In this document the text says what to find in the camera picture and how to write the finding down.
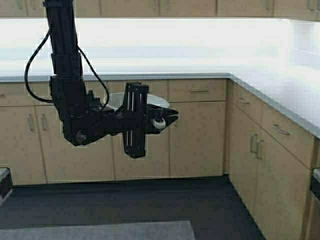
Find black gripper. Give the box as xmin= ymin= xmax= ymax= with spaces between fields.
xmin=99 ymin=100 xmax=178 ymax=136

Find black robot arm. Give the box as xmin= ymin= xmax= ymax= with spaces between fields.
xmin=43 ymin=0 xmax=178 ymax=146

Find wooden lower cabinets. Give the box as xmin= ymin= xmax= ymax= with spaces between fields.
xmin=0 ymin=78 xmax=320 ymax=240

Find wooden cabinets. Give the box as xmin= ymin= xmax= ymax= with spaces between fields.
xmin=0 ymin=78 xmax=320 ymax=240
xmin=0 ymin=0 xmax=320 ymax=21

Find grey floor mat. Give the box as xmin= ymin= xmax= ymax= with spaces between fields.
xmin=0 ymin=221 xmax=196 ymax=240

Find white countertop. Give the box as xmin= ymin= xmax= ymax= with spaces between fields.
xmin=0 ymin=57 xmax=320 ymax=140

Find wooden upper cabinets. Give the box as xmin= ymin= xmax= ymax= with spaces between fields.
xmin=0 ymin=0 xmax=320 ymax=21

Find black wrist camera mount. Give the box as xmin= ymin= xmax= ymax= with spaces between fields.
xmin=122 ymin=82 xmax=149 ymax=159

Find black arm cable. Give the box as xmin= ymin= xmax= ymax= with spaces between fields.
xmin=24 ymin=31 xmax=110 ymax=111

